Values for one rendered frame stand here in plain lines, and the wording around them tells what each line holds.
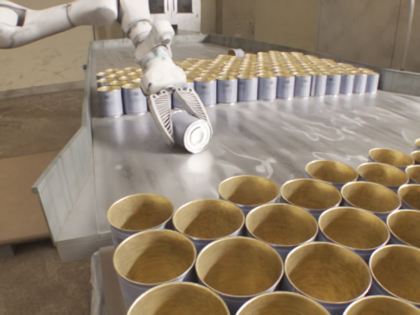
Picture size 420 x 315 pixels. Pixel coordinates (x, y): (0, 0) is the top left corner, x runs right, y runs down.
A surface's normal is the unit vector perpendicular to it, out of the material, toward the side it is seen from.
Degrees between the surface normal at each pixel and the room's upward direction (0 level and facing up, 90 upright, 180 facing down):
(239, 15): 90
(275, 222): 88
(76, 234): 0
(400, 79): 90
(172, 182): 0
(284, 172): 0
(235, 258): 88
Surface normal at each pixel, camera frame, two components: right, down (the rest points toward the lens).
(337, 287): -0.75, 0.27
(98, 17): 0.05, 0.93
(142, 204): 0.13, 0.40
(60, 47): 0.35, 0.40
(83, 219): 0.00, -0.90
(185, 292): -0.11, 0.40
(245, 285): -0.36, 0.38
